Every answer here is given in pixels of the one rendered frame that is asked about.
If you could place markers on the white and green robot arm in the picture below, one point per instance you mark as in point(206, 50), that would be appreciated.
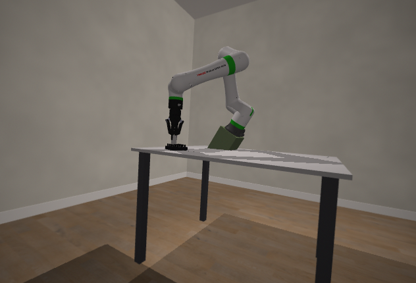
point(230, 61)

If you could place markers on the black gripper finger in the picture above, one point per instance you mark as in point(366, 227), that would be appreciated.
point(171, 129)
point(177, 129)

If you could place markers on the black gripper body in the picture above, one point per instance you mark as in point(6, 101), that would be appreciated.
point(174, 113)

